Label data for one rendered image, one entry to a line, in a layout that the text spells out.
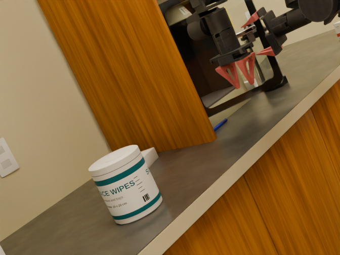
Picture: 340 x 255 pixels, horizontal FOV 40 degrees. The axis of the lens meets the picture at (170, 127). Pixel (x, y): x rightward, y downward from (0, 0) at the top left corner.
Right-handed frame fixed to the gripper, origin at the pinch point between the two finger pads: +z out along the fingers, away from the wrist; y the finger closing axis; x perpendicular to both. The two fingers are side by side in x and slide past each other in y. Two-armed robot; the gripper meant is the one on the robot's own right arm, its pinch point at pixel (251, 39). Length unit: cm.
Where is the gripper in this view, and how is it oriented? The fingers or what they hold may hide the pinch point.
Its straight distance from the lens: 149.7
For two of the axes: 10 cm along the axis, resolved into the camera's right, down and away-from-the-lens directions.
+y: -5.2, -8.3, -2.1
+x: -5.3, 5.0, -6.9
